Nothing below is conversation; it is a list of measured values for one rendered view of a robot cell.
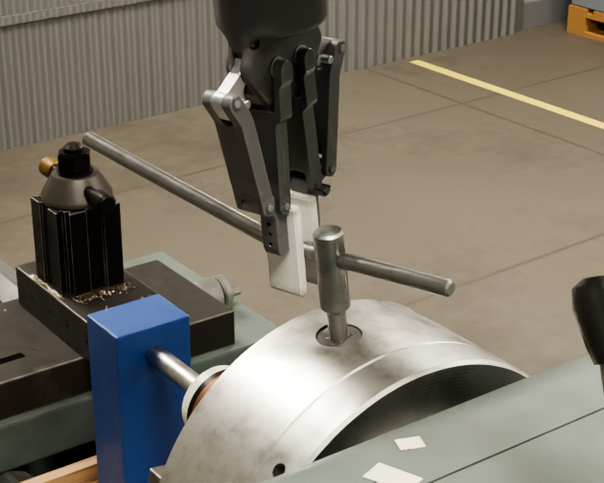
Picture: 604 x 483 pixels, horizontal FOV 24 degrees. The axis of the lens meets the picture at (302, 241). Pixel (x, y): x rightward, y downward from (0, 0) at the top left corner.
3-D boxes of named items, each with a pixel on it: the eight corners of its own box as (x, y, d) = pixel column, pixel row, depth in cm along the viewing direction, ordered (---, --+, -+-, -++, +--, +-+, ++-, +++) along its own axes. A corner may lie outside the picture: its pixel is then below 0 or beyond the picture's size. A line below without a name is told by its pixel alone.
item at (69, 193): (126, 199, 156) (124, 174, 155) (60, 216, 152) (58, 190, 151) (91, 178, 162) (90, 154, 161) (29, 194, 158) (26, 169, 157)
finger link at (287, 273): (301, 205, 98) (294, 210, 97) (308, 293, 101) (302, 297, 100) (267, 197, 99) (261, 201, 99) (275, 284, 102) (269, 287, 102)
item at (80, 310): (179, 346, 156) (177, 306, 154) (99, 372, 151) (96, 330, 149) (93, 282, 171) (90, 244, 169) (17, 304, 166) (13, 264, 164)
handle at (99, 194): (118, 212, 152) (116, 193, 151) (99, 217, 151) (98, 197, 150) (98, 199, 155) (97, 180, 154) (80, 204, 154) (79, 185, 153)
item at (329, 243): (362, 365, 103) (349, 227, 98) (345, 379, 102) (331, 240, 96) (338, 357, 104) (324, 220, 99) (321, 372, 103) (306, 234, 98)
